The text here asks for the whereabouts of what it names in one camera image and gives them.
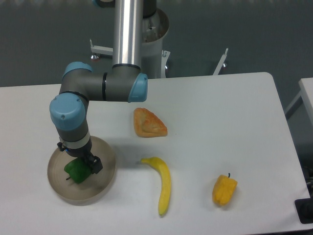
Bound white side table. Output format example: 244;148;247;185
284;77;313;123

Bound yellow banana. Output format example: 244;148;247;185
140;157;172;217

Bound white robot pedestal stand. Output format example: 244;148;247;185
88;7;229;83

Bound triangular orange pastry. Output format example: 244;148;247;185
134;108;168;138

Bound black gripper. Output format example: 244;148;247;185
57;142;103;174

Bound black device at right edge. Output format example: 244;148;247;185
294;198;313;224

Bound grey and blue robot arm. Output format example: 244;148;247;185
49;0;157;174

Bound green bell pepper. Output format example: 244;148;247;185
64;158;92;184

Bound yellow bell pepper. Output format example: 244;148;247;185
212;173;238;206

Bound beige round plate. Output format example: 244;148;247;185
47;136;116;205

